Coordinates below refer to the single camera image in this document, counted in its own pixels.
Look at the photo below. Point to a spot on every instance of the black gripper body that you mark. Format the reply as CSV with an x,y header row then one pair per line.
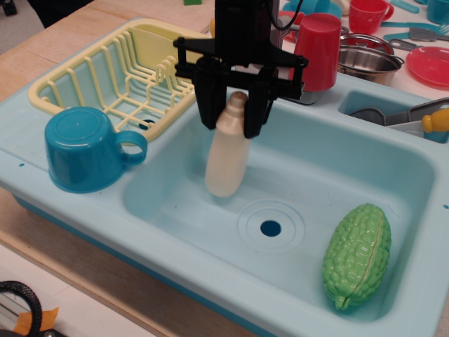
x,y
244,53

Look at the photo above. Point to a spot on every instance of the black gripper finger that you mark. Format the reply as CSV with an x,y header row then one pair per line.
x,y
210,98
257,109

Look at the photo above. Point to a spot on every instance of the cream detergent bottle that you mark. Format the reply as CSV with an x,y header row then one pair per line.
x,y
229,151

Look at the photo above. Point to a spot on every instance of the yellow plastic drying rack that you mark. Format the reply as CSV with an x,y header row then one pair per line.
x,y
129,75

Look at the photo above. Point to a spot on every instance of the grey toy faucet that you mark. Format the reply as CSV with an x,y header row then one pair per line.
x,y
307,97

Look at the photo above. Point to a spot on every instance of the teal plastic plate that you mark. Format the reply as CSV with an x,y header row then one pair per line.
x,y
314,6

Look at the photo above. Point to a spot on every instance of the red plastic tumbler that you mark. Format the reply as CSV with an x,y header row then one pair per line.
x,y
318,41

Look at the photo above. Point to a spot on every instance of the stainless steel pot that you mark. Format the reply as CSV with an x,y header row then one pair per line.
x,y
369,58

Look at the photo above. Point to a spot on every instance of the grey toy pan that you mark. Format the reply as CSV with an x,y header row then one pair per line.
x,y
414,113

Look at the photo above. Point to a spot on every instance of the red plastic mug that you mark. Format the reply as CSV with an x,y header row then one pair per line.
x,y
365,17

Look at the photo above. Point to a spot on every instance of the blue plastic mug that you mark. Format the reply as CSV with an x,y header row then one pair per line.
x,y
85,153

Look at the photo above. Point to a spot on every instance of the grey toy spatula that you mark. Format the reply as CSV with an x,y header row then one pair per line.
x,y
398,40

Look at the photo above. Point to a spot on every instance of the red plastic plate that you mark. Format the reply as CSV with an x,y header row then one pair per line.
x,y
429,64

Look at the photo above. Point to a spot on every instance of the green bitter melon toy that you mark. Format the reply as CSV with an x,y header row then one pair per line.
x,y
357,257

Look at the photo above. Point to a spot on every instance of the blue plastic cup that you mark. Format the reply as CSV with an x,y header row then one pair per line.
x,y
438,11

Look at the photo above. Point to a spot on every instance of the teal toy utensil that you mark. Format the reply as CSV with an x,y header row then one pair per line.
x,y
411,24

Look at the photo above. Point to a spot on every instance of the orange tape piece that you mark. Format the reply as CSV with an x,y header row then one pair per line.
x,y
30,324

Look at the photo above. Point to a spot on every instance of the yellow handled toy knife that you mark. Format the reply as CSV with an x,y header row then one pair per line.
x,y
428,125

